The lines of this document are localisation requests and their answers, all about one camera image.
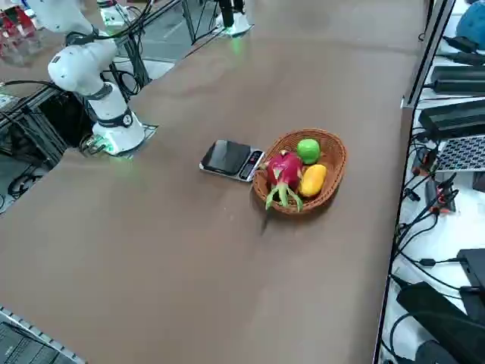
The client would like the green apple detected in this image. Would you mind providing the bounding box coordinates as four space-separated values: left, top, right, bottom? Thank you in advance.
296 138 322 165

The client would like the white electronic scale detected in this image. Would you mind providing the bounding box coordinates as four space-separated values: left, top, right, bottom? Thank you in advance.
199 139 265 184

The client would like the pink dragon fruit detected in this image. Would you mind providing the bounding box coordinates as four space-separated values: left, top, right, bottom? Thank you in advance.
258 149 305 212

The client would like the yellow mango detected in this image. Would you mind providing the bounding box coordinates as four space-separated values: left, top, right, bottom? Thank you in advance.
298 164 327 198

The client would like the brown wicker basket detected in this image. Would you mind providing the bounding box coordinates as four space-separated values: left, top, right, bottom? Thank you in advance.
252 127 348 215

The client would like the black power adapter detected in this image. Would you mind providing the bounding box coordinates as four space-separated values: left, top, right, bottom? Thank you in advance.
431 64 485 96
418 99 485 137

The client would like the checker pattern calibration board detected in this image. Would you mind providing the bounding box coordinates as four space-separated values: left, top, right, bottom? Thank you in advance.
435 134 485 174

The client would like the red box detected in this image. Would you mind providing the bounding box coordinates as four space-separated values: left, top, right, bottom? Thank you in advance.
0 7 42 50

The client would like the blue rounded object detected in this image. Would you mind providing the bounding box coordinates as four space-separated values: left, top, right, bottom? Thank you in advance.
455 0 485 41

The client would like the aluminium frame post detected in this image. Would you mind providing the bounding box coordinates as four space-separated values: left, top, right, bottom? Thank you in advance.
400 0 456 111

